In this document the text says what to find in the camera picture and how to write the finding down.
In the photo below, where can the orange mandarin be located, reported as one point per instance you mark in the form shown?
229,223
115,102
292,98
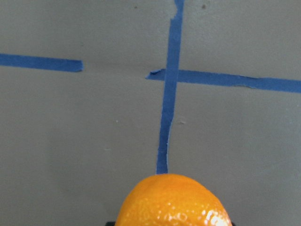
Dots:
171,200

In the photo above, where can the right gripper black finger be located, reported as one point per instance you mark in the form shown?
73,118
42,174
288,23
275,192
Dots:
110,223

